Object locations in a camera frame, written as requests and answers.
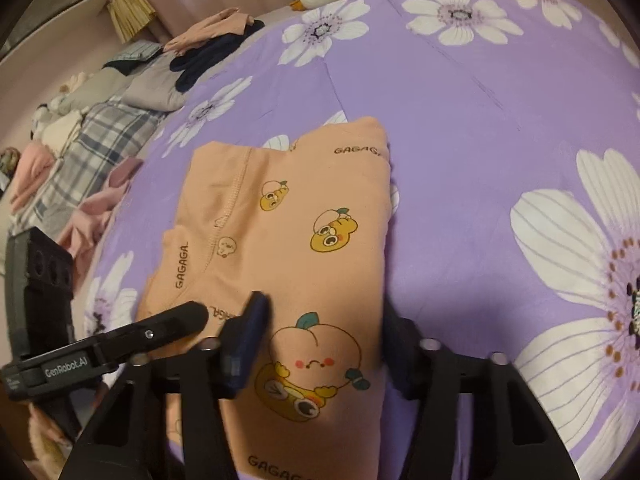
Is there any dark navy folded garment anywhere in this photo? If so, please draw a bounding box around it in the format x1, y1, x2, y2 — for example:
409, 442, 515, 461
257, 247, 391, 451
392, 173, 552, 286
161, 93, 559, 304
169, 20, 265, 93

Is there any pink folded garment on pillow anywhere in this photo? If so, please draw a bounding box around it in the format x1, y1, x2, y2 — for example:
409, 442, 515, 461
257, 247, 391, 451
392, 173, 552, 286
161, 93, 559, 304
10, 140, 56, 214

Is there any purple floral bed quilt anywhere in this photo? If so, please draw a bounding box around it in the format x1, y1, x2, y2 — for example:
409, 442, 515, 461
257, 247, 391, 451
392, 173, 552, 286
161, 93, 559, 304
84, 0, 639, 479

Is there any orange cartoon print garment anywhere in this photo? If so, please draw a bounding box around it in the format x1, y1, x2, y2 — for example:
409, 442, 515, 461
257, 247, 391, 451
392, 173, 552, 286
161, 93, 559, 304
139, 117, 392, 479

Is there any grey plaid pillow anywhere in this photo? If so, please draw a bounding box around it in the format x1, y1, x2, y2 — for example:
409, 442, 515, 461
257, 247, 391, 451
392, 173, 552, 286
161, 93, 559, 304
9, 100, 165, 235

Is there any white clothes pile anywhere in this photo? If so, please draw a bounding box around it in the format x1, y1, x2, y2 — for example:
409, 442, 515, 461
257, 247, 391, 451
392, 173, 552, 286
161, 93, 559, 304
30, 72, 92, 159

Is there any straw fan on wall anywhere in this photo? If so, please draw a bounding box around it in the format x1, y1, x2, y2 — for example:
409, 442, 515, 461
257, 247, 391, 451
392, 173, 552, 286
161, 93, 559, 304
106, 0, 156, 44

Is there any beige pillow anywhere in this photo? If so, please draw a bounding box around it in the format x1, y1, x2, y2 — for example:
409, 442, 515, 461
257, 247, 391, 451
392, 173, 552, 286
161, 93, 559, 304
122, 53, 186, 113

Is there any pink crumpled garment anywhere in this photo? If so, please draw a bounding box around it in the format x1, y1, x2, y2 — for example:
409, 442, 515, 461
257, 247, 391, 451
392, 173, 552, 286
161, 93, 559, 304
56, 157, 143, 289

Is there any person's left hand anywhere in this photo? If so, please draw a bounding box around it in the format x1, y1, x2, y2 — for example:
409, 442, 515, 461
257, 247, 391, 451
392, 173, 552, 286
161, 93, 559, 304
28, 403, 73, 462

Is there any peach folded garment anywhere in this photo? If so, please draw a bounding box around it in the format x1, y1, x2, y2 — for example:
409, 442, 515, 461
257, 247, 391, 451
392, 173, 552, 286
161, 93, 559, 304
163, 8, 256, 55

